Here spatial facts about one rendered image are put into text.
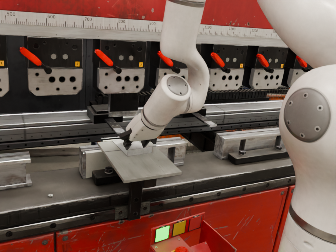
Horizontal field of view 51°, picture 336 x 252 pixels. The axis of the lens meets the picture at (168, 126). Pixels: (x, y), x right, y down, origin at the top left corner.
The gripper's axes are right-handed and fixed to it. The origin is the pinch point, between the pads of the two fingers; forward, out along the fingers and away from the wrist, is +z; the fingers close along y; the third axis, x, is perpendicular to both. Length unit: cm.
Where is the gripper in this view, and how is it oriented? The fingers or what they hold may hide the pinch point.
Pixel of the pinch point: (136, 142)
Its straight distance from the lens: 112.7
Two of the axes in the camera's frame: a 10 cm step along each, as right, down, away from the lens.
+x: 3.2, 8.7, -3.8
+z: -4.0, 4.9, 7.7
